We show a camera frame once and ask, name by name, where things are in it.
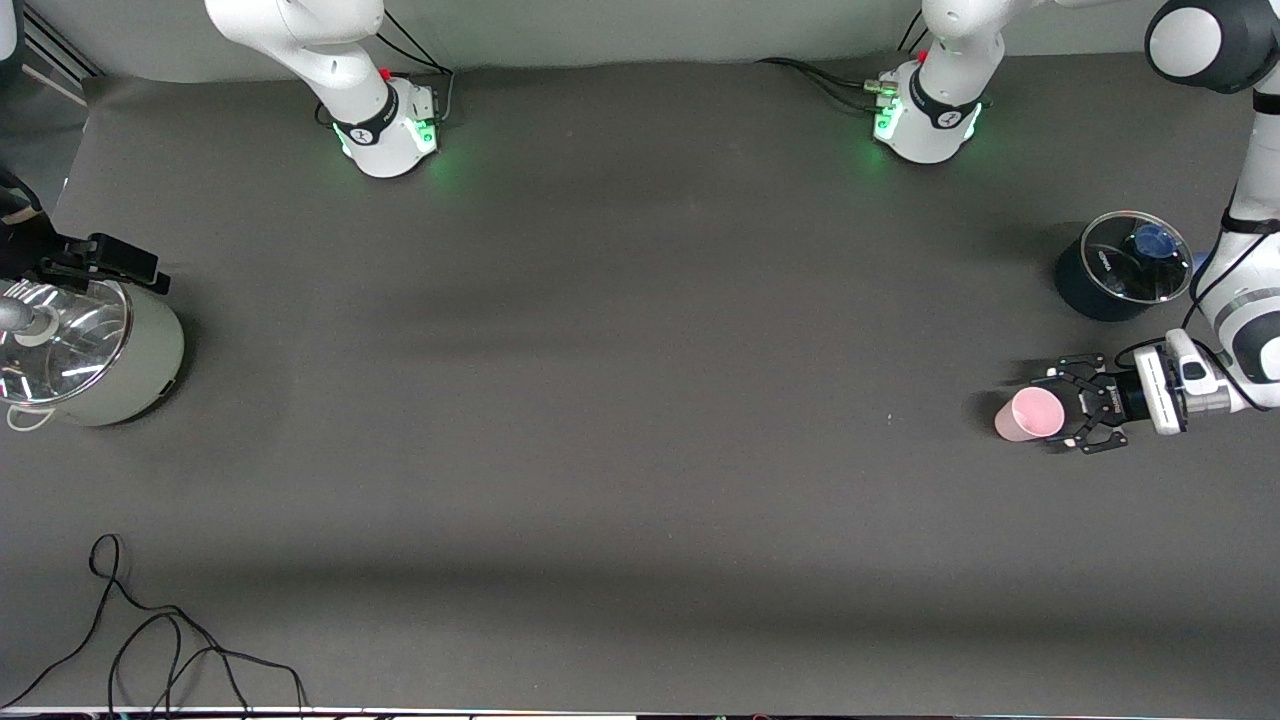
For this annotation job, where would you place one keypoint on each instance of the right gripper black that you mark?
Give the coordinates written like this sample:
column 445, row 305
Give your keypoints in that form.
column 72, row 266

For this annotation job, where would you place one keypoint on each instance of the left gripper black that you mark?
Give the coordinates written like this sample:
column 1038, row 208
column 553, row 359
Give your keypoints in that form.
column 1116, row 400

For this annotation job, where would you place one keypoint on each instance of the pink plastic cup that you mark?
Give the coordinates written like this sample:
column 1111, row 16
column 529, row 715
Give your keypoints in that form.
column 1030, row 415

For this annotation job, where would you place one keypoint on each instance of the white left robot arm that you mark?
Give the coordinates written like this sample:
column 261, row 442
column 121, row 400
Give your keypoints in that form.
column 935, row 110

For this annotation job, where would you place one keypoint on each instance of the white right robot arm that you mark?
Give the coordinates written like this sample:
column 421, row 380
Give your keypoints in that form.
column 340, row 60

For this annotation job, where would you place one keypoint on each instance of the clear glass pot lid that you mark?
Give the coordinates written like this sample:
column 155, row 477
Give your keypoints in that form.
column 80, row 350

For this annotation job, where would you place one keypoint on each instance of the sage green metal pot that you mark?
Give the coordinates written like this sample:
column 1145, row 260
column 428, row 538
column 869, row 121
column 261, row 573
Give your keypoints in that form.
column 140, row 360

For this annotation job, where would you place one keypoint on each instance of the dark blue saucepan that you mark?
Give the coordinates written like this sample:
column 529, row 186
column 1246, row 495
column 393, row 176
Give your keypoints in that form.
column 1085, row 295

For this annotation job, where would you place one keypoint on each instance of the glass lid with blue knob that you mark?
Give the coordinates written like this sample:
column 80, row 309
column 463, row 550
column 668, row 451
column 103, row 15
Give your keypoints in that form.
column 1125, row 270

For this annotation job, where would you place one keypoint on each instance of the silver aluminium frame rail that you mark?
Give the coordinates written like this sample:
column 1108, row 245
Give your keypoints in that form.
column 60, row 60

